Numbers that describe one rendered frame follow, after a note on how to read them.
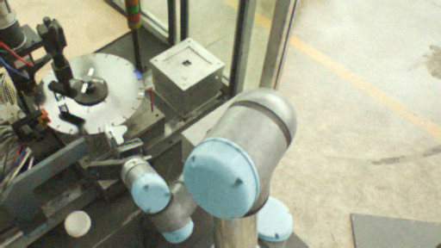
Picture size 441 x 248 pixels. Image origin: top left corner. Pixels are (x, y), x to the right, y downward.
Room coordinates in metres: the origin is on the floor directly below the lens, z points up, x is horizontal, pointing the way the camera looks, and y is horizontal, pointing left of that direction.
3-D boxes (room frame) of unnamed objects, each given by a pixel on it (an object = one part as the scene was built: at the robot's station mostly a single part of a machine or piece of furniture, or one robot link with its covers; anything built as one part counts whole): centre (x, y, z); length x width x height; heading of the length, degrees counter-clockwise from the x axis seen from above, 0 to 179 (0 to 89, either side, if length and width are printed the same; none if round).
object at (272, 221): (0.43, -0.23, 0.91); 0.13 x 0.12 x 0.14; 141
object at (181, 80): (1.03, -0.10, 0.82); 0.18 x 0.18 x 0.15; 36
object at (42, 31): (0.82, 0.26, 1.17); 0.06 x 0.05 x 0.20; 117
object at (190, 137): (0.78, -0.20, 0.82); 0.28 x 0.11 x 0.15; 126
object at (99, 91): (0.89, 0.21, 0.96); 0.11 x 0.11 x 0.03
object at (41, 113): (0.77, 0.37, 0.95); 0.10 x 0.03 x 0.07; 126
